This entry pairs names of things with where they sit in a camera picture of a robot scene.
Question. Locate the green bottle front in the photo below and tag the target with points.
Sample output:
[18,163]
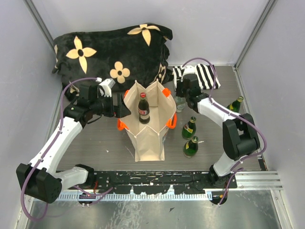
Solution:
[191,147]

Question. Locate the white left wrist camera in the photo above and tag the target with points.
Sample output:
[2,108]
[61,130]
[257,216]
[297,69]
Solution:
[105,86]

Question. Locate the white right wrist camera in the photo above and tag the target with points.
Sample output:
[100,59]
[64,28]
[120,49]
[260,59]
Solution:
[189,70]

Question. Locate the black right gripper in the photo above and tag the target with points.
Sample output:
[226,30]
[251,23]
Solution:
[178,93]

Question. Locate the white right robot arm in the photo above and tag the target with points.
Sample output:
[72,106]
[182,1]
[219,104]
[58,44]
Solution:
[240,138]

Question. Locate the aluminium frame rail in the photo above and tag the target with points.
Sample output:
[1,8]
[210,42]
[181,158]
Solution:
[244,180]

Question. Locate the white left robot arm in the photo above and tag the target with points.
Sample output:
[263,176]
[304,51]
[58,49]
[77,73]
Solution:
[39,178]

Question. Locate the black blanket beige flowers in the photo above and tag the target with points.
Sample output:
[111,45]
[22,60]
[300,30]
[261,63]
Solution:
[128,55]

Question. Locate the white slotted cable duct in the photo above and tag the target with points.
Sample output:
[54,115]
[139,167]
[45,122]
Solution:
[73,195]

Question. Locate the clear glass bottle green cap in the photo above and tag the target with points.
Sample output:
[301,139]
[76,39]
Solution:
[180,103]

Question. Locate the cola bottle red cap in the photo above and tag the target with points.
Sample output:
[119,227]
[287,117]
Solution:
[143,109]

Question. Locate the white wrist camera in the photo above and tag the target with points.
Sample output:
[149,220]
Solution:
[105,86]
[189,70]

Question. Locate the black white striped cloth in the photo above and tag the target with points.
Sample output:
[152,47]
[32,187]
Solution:
[204,74]

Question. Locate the beige canvas bag orange handles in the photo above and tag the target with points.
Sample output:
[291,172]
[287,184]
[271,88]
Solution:
[148,139]

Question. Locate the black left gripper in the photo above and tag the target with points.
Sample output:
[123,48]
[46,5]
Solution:
[124,111]

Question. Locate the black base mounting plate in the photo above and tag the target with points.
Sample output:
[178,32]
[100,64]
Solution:
[154,182]

